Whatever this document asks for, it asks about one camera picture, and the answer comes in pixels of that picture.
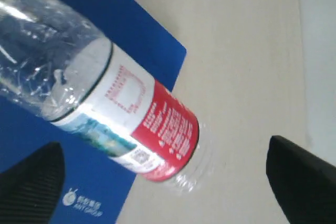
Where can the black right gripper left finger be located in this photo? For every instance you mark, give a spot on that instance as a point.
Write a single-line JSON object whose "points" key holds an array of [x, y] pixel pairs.
{"points": [[31, 189]]}

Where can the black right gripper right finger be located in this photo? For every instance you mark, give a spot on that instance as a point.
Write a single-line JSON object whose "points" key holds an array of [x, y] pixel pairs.
{"points": [[302, 183]]}

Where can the blue ring binder notebook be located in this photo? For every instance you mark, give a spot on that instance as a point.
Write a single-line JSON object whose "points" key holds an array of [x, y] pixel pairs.
{"points": [[49, 62]]}

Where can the clear water bottle red cap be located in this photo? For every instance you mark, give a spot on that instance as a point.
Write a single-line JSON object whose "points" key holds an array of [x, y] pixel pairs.
{"points": [[138, 123]]}

